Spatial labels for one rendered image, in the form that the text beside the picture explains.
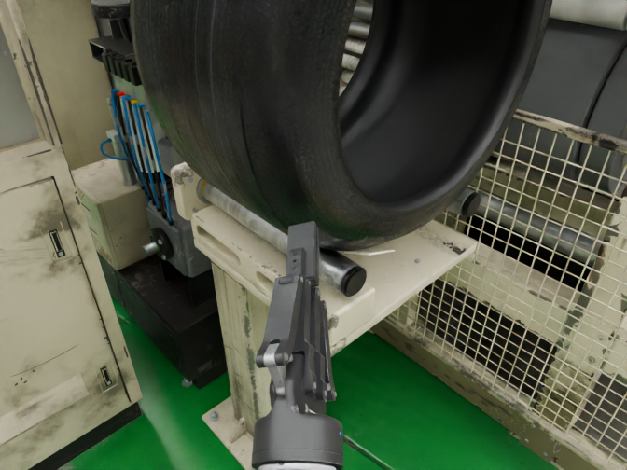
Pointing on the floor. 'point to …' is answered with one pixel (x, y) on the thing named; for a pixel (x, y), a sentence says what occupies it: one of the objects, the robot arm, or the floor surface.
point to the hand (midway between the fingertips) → (302, 255)
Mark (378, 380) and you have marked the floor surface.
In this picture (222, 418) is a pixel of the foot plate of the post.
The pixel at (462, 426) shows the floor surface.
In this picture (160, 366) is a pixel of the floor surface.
